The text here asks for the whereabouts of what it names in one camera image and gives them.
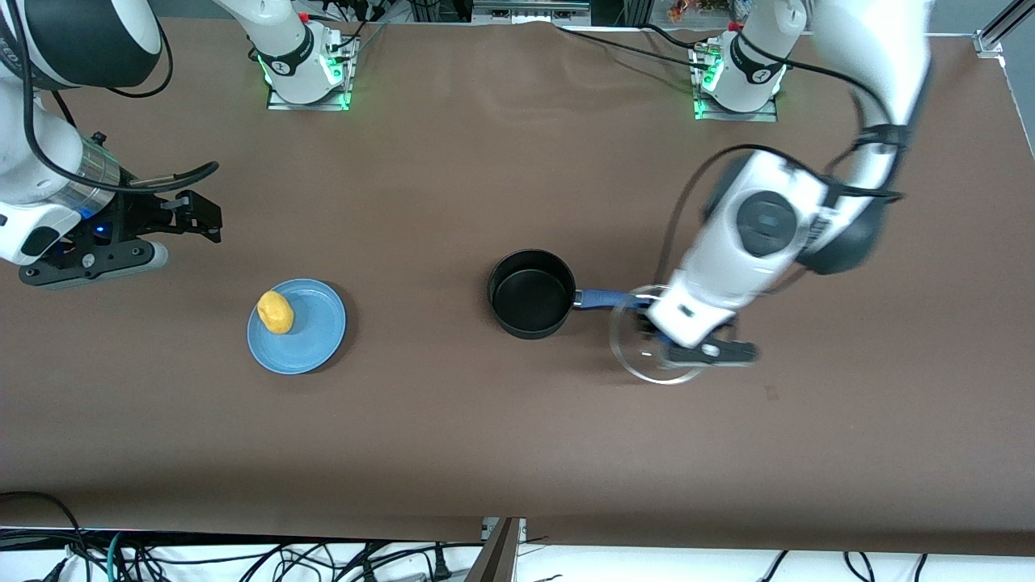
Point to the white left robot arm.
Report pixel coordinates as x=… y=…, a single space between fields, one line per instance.
x=760 y=218

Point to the brown table cover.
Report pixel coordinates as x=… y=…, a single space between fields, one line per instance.
x=517 y=436

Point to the aluminium frame profile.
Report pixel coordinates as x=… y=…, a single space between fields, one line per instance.
x=993 y=39

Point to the glass lid with blue knob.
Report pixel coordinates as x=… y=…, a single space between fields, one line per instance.
x=647 y=365

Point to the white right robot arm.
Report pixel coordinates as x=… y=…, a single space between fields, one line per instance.
x=28 y=145

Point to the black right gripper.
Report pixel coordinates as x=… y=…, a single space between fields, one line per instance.
x=136 y=216

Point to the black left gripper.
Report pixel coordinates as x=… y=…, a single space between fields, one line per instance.
x=645 y=326

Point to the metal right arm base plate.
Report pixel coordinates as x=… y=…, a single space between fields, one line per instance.
x=307 y=103

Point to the aluminium rail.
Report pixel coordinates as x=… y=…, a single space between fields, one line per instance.
x=530 y=10

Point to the yellow potato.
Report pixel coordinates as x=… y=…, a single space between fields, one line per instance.
x=276 y=313

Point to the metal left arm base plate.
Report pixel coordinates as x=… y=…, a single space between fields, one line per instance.
x=736 y=115

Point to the orange background object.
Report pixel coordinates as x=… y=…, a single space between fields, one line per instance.
x=683 y=10

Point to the blue round plate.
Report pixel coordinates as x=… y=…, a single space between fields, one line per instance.
x=311 y=339

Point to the grey metal table post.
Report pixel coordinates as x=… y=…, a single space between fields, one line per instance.
x=497 y=558

